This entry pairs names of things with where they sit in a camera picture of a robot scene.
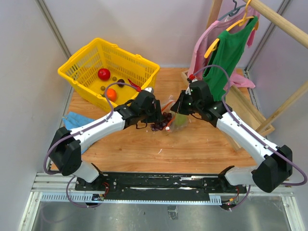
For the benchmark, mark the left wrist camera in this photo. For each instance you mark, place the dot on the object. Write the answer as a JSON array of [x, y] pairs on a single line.
[[149, 89]]

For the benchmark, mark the yellow clothes hanger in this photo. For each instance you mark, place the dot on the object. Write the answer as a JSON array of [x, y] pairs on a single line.
[[232, 27]]

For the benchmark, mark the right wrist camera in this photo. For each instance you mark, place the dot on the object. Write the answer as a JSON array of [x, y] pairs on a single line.
[[192, 85]]

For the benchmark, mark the red chili pepper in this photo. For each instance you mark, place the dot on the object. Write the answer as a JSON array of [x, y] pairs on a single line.
[[133, 84]]

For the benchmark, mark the dark mangosteen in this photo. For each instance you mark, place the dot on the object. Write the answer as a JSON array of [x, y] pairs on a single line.
[[120, 83]]

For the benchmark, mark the green cabbage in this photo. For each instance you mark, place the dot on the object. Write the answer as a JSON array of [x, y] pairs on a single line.
[[180, 120]]

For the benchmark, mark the pink shirt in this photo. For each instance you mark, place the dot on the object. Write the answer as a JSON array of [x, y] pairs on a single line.
[[206, 39]]

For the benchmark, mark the clear zip top bag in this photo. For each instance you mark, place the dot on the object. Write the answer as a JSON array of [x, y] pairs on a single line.
[[165, 107]]

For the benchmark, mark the green tank top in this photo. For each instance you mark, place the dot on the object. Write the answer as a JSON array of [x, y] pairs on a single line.
[[225, 58]]

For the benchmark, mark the grey clothes hanger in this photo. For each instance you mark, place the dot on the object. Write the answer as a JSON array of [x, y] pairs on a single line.
[[232, 12]]

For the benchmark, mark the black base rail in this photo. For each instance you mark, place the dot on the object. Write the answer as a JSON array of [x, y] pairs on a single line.
[[159, 187]]

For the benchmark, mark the red apple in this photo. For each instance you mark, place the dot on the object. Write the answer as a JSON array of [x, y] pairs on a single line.
[[104, 74]]

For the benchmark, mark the purple grape bunch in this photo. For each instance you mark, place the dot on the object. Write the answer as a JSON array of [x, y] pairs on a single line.
[[157, 126]]

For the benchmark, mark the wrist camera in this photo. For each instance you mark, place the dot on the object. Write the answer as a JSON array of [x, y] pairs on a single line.
[[149, 89], [192, 85]]

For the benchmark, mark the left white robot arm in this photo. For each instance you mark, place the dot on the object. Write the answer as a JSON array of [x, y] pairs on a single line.
[[67, 145]]

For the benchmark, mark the yellow plastic basket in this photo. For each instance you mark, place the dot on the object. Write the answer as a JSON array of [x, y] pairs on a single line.
[[82, 67]]

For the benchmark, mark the orange persimmon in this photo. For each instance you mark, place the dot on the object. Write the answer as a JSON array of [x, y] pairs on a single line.
[[111, 94]]

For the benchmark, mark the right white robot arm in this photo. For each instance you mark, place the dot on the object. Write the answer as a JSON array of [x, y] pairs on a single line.
[[273, 163]]

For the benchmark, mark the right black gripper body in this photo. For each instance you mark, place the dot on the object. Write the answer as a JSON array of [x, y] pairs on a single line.
[[190, 106]]

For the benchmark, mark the blue tissue box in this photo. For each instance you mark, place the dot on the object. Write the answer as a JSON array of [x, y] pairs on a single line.
[[74, 120]]

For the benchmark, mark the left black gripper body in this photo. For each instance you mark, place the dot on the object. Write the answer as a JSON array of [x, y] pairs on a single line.
[[147, 116]]

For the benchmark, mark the wooden clothes rack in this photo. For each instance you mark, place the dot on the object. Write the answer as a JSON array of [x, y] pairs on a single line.
[[242, 105]]

